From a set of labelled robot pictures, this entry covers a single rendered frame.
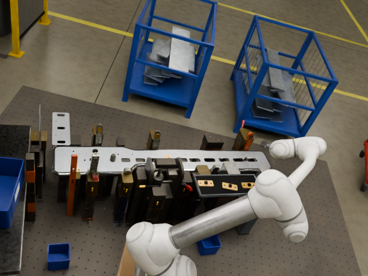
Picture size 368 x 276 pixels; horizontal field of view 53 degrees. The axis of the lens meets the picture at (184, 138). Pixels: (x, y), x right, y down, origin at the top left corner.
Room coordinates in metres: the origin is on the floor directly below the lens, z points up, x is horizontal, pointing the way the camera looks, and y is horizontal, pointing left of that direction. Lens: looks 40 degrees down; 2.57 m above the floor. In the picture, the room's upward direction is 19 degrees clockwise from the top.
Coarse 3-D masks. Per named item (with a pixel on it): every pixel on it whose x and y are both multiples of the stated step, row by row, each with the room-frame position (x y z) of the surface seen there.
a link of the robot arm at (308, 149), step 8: (312, 136) 1.67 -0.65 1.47; (296, 144) 1.61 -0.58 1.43; (304, 144) 1.60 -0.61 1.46; (312, 144) 1.60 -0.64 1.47; (320, 144) 1.62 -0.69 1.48; (296, 152) 1.59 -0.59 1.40; (304, 152) 1.56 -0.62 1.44; (312, 152) 1.55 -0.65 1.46; (320, 152) 1.60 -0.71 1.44; (304, 160) 1.49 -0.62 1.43; (312, 160) 1.49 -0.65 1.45; (304, 168) 1.42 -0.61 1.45; (312, 168) 1.46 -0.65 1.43; (296, 176) 1.35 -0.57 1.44; (304, 176) 1.38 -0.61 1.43; (296, 184) 1.31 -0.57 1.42
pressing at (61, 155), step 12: (60, 156) 1.38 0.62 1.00; (84, 156) 1.43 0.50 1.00; (108, 156) 1.49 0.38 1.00; (120, 156) 1.53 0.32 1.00; (132, 156) 1.56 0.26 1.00; (144, 156) 1.59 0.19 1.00; (156, 156) 1.62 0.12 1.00; (168, 156) 1.66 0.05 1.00; (180, 156) 1.69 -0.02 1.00; (192, 156) 1.73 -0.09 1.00; (204, 156) 1.77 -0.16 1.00; (216, 156) 1.80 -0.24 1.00; (228, 156) 1.84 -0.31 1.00; (240, 156) 1.88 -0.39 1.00; (252, 156) 1.92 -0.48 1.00; (264, 156) 1.96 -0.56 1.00; (60, 168) 1.29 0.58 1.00; (84, 168) 1.35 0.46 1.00; (108, 168) 1.41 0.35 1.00; (120, 168) 1.44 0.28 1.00; (132, 168) 1.46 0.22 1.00; (192, 168) 1.63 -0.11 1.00; (240, 168) 1.77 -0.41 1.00; (252, 168) 1.80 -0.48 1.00
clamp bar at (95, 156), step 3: (93, 150) 1.30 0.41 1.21; (96, 150) 1.30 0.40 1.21; (93, 153) 1.27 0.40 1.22; (96, 153) 1.29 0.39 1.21; (99, 153) 1.29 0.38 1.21; (93, 156) 1.26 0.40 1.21; (96, 156) 1.27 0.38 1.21; (99, 156) 1.27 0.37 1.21; (93, 159) 1.26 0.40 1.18; (96, 159) 1.26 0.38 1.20; (90, 162) 1.28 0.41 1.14; (93, 162) 1.27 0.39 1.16; (96, 162) 1.27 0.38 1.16; (90, 165) 1.27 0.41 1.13; (93, 165) 1.27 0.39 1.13; (96, 165) 1.28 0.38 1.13; (90, 168) 1.27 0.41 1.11; (93, 168) 1.28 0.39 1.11; (96, 168) 1.28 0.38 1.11; (90, 171) 1.28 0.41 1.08; (96, 171) 1.29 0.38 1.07
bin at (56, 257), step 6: (48, 246) 0.96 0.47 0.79; (54, 246) 0.98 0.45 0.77; (60, 246) 1.00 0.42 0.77; (66, 246) 1.01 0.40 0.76; (48, 252) 0.97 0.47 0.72; (54, 252) 0.98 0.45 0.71; (60, 252) 1.00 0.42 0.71; (66, 252) 1.01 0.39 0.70; (48, 258) 0.95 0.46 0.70; (54, 258) 0.96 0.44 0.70; (60, 258) 0.97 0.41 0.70; (66, 258) 0.98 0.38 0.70; (48, 264) 0.89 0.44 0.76; (54, 264) 0.90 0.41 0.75; (60, 264) 0.91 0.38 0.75; (66, 264) 0.93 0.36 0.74; (48, 270) 0.89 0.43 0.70
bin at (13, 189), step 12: (0, 168) 1.10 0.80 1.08; (12, 168) 1.12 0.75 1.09; (0, 180) 1.07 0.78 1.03; (12, 180) 1.10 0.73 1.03; (0, 192) 1.01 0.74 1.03; (12, 192) 1.03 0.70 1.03; (0, 204) 0.95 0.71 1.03; (12, 204) 0.92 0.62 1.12; (0, 216) 0.85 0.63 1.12; (12, 216) 0.90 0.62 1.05
